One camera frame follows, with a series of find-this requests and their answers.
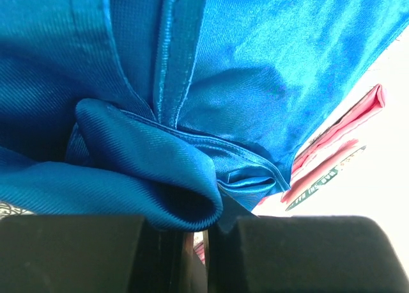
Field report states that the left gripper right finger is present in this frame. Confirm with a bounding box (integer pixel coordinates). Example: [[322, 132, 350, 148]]
[[205, 194, 405, 292]]

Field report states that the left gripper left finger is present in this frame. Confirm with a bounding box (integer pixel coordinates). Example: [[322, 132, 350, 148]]
[[1, 216, 191, 292]]

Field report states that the blue cloth napkin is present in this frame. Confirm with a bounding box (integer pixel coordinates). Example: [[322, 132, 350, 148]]
[[1, 0, 408, 232]]

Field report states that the green rimmed white plate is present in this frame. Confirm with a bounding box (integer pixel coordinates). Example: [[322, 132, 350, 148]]
[[285, 146, 366, 212]]

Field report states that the pink placemat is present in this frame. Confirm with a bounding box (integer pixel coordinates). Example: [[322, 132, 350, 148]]
[[281, 84, 386, 210]]

